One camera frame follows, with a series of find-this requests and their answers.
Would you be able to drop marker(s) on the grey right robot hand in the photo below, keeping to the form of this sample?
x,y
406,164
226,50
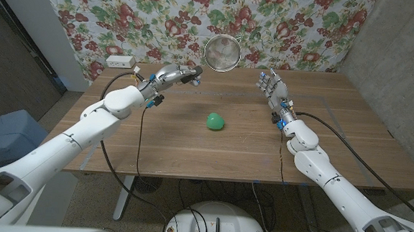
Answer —
x,y
277,91

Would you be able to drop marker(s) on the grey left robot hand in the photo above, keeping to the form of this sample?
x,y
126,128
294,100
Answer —
x,y
170,76

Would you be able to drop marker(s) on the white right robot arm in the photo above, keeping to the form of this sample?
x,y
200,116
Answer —
x,y
332,181

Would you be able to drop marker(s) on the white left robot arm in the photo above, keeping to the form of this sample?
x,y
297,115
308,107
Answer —
x,y
64,150

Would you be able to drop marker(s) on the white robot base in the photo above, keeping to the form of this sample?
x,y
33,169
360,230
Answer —
x,y
236,222

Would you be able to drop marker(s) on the green stress ball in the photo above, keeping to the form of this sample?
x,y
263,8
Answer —
x,y
215,122

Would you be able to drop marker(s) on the white power strip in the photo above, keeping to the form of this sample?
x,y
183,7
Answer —
x,y
120,61

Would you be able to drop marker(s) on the floral fruit print backdrop cloth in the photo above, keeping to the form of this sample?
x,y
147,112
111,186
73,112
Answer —
x,y
198,22

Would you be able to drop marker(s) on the black round fan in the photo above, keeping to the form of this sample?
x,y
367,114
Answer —
x,y
147,184

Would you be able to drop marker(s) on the white table leg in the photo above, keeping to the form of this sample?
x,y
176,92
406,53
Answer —
x,y
123,197

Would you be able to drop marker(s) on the dark table leg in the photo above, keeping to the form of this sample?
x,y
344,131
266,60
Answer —
x,y
310,217

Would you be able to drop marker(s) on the blue grey bin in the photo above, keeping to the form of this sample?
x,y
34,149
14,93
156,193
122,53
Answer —
x,y
7,136

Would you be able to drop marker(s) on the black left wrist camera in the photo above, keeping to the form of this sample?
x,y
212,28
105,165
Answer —
x,y
155,101

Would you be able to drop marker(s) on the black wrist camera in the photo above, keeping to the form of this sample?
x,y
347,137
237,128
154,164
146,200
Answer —
x,y
278,121
155,101

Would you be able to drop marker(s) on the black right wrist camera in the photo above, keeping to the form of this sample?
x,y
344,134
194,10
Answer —
x,y
278,121

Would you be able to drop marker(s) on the black door frame rail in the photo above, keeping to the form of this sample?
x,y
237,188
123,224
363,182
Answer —
x,y
59,85

